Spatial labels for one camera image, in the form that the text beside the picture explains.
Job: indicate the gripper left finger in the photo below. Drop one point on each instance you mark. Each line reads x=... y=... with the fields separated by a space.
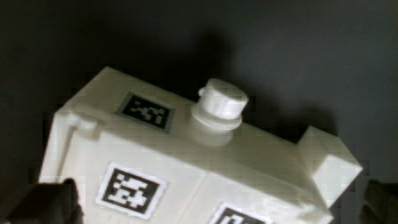
x=49 y=206

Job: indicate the white cabinet door panel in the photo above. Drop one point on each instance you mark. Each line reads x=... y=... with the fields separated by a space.
x=177 y=166

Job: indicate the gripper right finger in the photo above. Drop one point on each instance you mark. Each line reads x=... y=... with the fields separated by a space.
x=380 y=211

